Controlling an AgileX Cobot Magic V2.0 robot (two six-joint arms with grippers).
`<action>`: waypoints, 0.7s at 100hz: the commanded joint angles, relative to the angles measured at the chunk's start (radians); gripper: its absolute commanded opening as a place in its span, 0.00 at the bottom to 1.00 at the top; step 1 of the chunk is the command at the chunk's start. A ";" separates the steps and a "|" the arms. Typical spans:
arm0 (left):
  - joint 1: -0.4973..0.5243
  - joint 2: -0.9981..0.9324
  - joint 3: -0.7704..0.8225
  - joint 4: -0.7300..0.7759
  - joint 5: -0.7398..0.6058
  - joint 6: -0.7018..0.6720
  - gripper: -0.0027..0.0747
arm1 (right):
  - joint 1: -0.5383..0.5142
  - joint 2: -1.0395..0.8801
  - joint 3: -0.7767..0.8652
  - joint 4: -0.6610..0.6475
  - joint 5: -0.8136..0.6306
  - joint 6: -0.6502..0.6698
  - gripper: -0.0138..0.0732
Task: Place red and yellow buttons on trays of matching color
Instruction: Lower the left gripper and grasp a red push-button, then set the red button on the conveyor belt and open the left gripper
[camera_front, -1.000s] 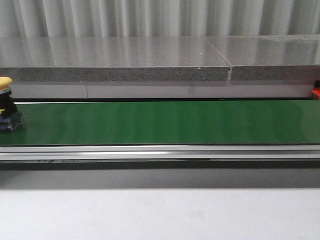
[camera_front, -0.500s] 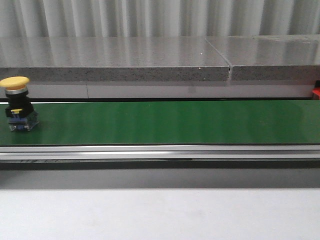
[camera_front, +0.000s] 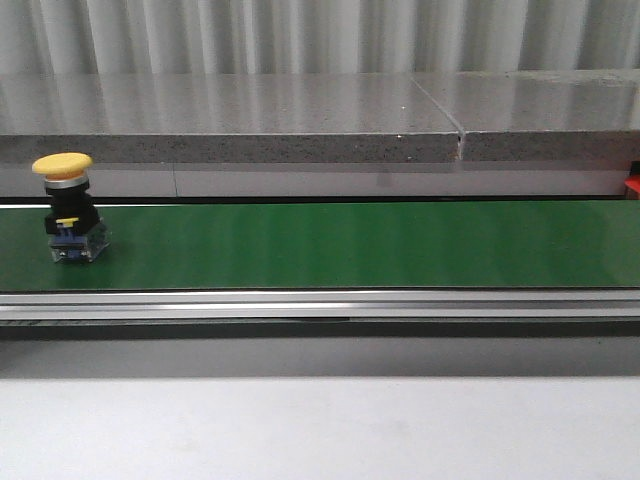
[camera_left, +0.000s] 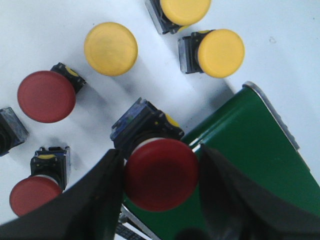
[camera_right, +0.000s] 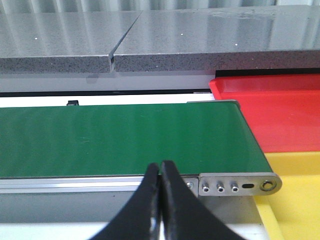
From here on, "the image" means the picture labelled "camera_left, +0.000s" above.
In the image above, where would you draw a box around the black timing drive belt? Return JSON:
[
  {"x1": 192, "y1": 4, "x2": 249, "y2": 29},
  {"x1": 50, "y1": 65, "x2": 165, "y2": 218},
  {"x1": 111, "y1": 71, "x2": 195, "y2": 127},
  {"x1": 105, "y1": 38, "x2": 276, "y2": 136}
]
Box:
[{"x1": 115, "y1": 222, "x2": 144, "y2": 240}]

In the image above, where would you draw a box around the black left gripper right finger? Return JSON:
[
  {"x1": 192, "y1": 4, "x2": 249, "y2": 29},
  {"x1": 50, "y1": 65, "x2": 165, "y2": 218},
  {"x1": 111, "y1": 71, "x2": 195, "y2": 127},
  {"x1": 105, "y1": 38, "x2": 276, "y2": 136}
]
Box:
[{"x1": 199, "y1": 144, "x2": 320, "y2": 240}]

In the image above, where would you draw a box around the black push button switch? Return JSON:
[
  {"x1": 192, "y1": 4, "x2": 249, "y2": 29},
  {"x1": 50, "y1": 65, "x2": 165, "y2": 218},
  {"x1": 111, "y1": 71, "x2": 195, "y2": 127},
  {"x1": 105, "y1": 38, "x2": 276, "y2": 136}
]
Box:
[{"x1": 0, "y1": 107, "x2": 29, "y2": 157}]

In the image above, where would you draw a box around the aluminium conveyor side rail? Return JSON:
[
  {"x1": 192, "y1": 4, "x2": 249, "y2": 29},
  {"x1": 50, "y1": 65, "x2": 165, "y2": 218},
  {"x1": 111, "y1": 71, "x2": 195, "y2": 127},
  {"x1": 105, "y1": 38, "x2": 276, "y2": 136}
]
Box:
[{"x1": 242, "y1": 81, "x2": 300, "y2": 151}]

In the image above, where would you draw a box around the yellow mushroom push button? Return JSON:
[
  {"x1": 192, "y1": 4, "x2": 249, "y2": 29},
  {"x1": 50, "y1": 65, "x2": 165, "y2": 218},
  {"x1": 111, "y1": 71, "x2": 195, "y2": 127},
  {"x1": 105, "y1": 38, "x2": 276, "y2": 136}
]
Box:
[
  {"x1": 84, "y1": 22, "x2": 138, "y2": 77},
  {"x1": 145, "y1": 0, "x2": 212, "y2": 35},
  {"x1": 177, "y1": 29, "x2": 245, "y2": 79}
]

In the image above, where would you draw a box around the green conveyor belt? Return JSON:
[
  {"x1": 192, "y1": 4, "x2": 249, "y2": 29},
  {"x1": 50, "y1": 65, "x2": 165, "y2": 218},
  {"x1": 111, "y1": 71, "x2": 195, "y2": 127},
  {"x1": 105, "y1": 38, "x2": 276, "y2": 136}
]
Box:
[{"x1": 124, "y1": 87, "x2": 320, "y2": 240}]

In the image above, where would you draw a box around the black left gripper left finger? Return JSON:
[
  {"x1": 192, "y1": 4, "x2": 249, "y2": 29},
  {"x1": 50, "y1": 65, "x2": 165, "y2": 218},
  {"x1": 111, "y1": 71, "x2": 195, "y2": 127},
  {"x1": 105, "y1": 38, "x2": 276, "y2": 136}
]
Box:
[{"x1": 0, "y1": 149, "x2": 124, "y2": 240}]

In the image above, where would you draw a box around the red mushroom push button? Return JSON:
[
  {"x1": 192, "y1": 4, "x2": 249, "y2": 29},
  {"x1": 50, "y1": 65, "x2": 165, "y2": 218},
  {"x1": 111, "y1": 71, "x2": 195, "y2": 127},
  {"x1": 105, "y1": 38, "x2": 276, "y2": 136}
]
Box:
[
  {"x1": 17, "y1": 62, "x2": 86, "y2": 123},
  {"x1": 110, "y1": 97, "x2": 199, "y2": 212},
  {"x1": 9, "y1": 146, "x2": 71, "y2": 217}
]

